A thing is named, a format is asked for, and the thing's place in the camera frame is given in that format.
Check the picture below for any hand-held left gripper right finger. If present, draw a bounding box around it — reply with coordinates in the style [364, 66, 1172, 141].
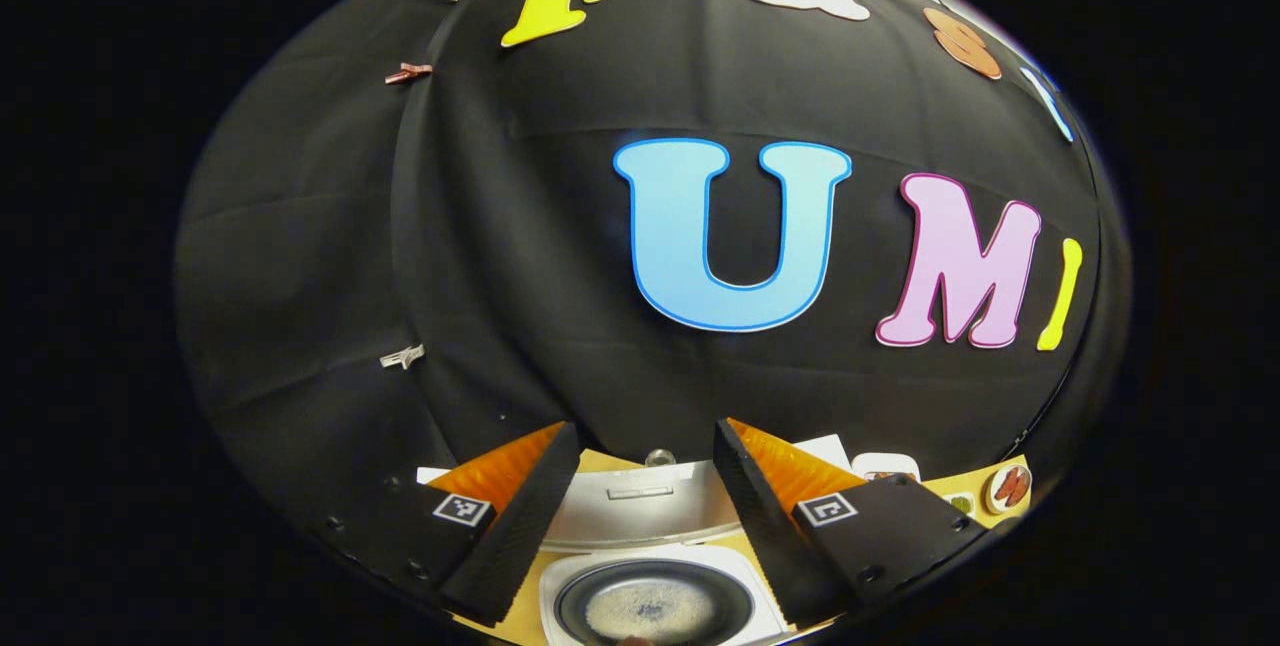
[713, 416, 986, 627]

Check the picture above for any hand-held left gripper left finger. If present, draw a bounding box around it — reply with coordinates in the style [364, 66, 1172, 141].
[315, 420, 583, 627]

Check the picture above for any white rice cooker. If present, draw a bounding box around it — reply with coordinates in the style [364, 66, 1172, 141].
[415, 434, 851, 646]

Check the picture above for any white rice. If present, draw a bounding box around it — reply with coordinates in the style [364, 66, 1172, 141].
[585, 581, 716, 639]

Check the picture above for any white toaster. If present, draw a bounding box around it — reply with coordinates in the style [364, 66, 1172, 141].
[852, 453, 921, 483]

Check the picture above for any white round plate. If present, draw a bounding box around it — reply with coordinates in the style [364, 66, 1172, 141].
[985, 464, 1033, 515]

